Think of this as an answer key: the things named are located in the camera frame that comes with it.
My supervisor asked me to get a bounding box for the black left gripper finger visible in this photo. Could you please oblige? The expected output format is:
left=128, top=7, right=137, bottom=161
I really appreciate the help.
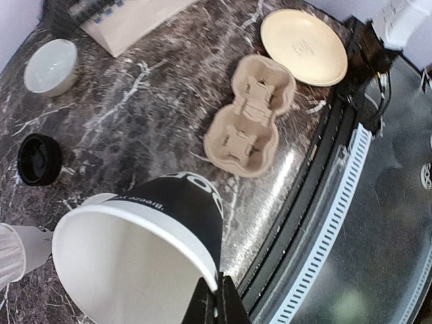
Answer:
left=182, top=275, right=251, bottom=324

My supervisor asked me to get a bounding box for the black and white paper cup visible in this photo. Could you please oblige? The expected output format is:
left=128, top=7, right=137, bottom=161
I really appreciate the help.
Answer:
left=52, top=171, right=223, bottom=323

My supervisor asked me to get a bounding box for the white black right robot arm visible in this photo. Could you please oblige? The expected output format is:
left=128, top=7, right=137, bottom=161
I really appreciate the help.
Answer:
left=372, top=0, right=431, bottom=51

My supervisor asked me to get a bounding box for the brown cardboard cup carrier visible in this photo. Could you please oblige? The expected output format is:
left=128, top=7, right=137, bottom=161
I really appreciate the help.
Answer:
left=203, top=55, right=296, bottom=178

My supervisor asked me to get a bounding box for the white cup holding straws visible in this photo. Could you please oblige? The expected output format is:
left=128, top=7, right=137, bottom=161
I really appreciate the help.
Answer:
left=1, top=223, right=53, bottom=289

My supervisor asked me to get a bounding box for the stack of black lids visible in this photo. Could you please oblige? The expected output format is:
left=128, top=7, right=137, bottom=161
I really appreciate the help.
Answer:
left=17, top=133, right=62, bottom=186

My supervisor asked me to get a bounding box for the cream round plate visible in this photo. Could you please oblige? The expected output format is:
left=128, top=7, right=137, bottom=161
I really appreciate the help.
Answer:
left=261, top=9, right=348, bottom=87

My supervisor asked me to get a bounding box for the white ceramic bowl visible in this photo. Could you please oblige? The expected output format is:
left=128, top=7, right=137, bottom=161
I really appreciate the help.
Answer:
left=24, top=38, right=79, bottom=97

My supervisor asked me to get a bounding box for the blue checkered paper bag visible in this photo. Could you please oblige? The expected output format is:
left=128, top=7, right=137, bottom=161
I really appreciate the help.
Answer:
left=66, top=0, right=194, bottom=57

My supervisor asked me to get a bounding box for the white slotted cable duct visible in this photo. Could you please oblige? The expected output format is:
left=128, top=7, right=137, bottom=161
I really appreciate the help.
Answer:
left=267, top=124, right=372, bottom=323

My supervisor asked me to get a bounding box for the black table edge rail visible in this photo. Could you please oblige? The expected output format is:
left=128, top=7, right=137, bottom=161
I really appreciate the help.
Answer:
left=236, top=16, right=392, bottom=311

